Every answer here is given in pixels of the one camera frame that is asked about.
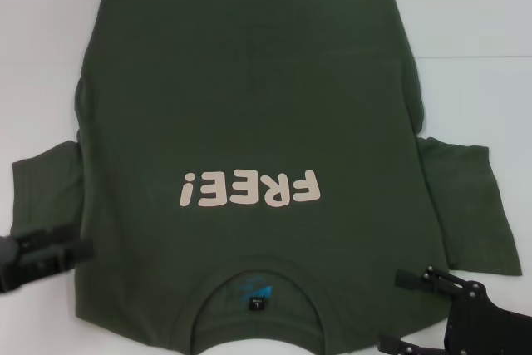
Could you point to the dark green FREE t-shirt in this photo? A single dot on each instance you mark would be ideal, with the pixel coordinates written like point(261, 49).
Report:
point(257, 101)

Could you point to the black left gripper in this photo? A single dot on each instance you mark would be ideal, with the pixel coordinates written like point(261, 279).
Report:
point(16, 267)

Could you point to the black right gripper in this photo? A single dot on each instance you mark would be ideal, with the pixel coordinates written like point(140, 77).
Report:
point(490, 326)

